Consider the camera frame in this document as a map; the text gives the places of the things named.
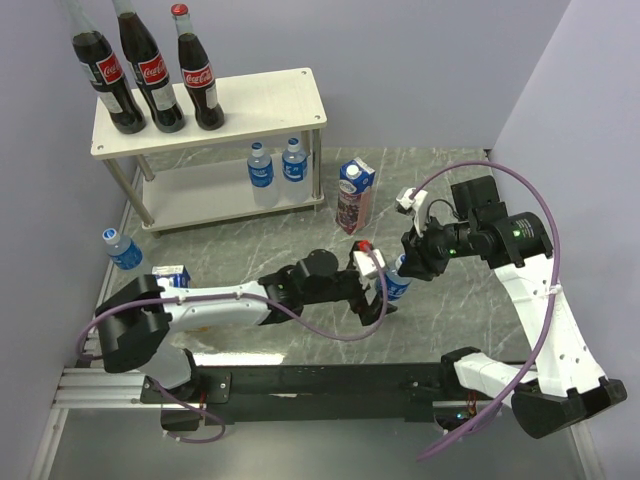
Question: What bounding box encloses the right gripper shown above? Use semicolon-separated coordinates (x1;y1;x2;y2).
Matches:
397;211;477;281

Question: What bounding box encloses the water bottle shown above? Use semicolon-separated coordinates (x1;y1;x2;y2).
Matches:
247;142;279;208
102;228;151;274
384;254;411;302
282;137;311;204

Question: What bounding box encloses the cola bottle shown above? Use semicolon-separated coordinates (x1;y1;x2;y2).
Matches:
112;0;185;133
57;1;146;134
170;3;225;131

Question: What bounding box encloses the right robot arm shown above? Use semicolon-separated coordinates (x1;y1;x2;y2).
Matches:
396;175;627;439

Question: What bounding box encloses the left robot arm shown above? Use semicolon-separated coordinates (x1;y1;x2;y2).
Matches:
95;244;397;402

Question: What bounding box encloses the white two-tier shelf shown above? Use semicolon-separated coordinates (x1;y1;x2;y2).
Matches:
91;68;327;233

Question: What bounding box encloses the grape juice carton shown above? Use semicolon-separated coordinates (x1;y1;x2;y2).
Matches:
336;157;376;235

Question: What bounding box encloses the orange juice carton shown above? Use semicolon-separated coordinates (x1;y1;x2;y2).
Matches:
150;264;213;334

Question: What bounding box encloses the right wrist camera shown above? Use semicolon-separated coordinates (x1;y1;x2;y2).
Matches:
396;188;428;237

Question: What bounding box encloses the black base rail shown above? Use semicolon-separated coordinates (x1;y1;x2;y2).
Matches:
139;362;501;431

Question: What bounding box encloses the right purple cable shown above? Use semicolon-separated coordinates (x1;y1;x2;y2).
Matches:
414;159;561;462

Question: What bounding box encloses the purple cable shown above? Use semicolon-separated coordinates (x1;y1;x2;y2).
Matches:
74;244;390;444
414;159;561;462

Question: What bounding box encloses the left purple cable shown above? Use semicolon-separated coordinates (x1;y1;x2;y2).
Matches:
74;244;390;444

